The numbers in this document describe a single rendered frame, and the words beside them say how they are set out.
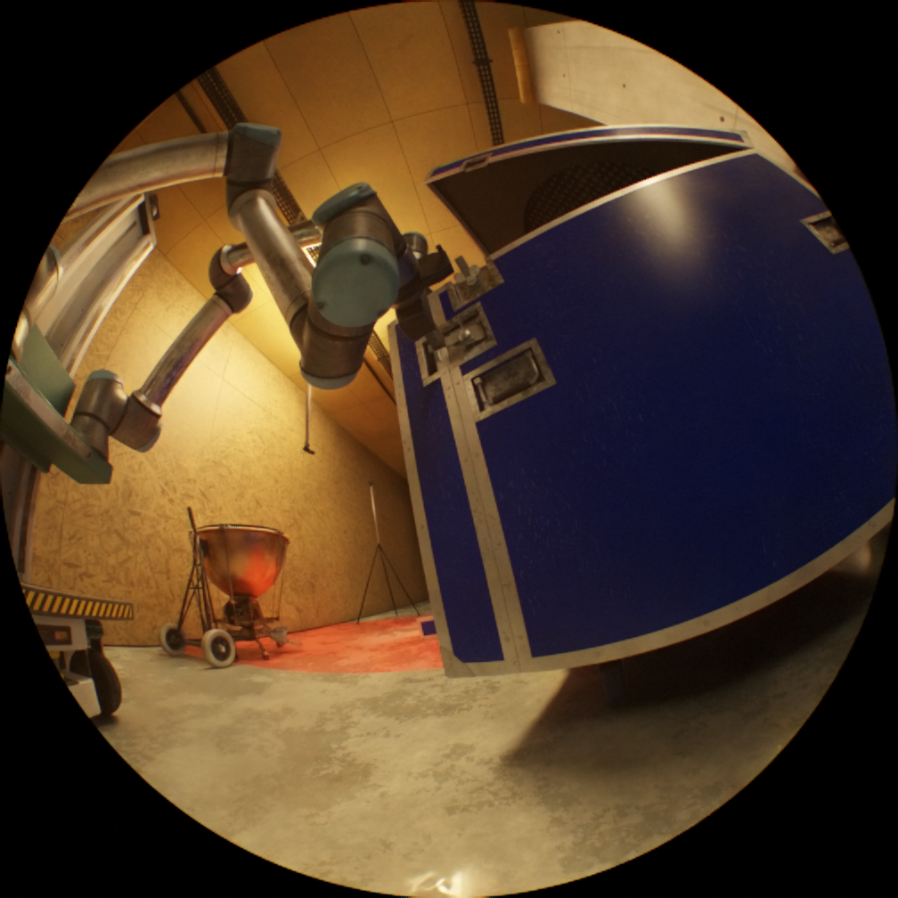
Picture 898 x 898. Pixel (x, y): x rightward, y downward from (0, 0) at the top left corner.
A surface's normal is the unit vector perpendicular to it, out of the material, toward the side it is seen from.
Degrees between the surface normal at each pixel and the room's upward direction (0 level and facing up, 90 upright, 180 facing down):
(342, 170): 180
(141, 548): 90
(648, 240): 90
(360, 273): 175
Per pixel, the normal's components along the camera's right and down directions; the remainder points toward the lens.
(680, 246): -0.56, -0.23
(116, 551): 0.96, -0.26
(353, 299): 0.23, 0.85
